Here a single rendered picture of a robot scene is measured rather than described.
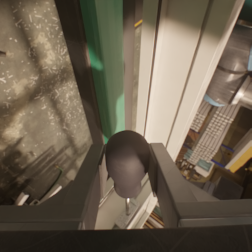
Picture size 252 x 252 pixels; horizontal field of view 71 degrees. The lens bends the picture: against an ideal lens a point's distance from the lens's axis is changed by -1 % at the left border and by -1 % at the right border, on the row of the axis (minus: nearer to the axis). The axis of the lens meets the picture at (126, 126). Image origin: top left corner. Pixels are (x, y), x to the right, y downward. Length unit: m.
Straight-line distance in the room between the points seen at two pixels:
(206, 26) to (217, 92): 0.76
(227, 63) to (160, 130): 0.64
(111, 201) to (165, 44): 0.25
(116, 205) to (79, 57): 0.24
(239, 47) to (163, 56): 0.67
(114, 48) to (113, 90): 0.04
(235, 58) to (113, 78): 0.74
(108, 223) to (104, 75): 0.24
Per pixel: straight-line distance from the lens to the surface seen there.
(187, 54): 0.21
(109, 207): 0.33
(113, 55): 0.17
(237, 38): 0.88
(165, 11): 0.20
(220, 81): 0.92
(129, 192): 0.18
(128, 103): 0.26
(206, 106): 4.57
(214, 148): 4.73
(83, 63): 0.17
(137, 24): 1.24
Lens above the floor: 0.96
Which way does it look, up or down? 22 degrees down
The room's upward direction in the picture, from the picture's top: 120 degrees clockwise
